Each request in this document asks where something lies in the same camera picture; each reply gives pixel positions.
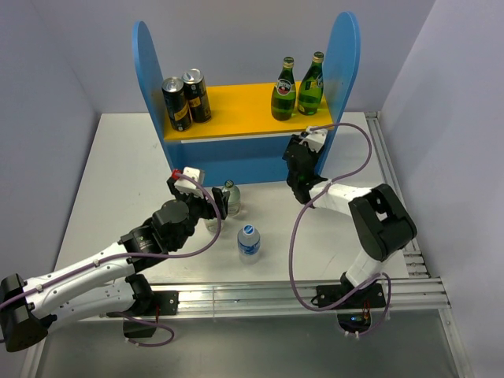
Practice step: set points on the aluminium side rail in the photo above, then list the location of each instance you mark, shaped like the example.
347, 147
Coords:
414, 259

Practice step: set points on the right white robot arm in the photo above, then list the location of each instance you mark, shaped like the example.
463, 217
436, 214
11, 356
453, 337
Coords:
381, 221

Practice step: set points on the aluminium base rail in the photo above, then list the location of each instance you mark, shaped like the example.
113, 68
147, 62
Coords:
249, 300

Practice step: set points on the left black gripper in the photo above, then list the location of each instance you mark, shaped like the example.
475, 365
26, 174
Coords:
209, 209

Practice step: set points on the black gold can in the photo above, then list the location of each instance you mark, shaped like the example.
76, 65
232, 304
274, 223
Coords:
194, 86
176, 104

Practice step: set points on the green Perrier bottle yellow label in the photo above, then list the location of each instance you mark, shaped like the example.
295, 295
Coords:
312, 87

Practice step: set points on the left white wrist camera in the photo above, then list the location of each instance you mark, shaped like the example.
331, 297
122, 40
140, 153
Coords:
189, 181

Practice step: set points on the water bottle blue label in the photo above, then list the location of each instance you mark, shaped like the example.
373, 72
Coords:
248, 243

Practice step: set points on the green Perrier bottle red label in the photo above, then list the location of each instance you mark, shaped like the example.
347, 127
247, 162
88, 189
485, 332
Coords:
284, 92

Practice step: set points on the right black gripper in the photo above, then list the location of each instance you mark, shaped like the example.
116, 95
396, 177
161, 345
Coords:
316, 157

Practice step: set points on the front black gold can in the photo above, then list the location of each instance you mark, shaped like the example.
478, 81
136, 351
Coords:
176, 104

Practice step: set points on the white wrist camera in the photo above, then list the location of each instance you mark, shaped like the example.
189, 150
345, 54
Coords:
314, 138
189, 181

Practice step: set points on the blue and yellow shelf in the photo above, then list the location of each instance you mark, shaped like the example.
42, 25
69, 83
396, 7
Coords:
242, 141

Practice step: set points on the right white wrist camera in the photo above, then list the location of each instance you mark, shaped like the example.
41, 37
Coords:
314, 138

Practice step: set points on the clear chang bottle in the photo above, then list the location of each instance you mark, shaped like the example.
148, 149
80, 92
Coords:
234, 201
212, 225

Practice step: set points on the rear black gold can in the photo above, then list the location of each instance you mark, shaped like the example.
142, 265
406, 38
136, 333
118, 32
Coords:
194, 86

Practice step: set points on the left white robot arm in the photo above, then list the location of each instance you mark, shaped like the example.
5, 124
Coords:
110, 281

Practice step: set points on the clear Chang bottle front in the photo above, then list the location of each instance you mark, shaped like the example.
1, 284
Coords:
212, 225

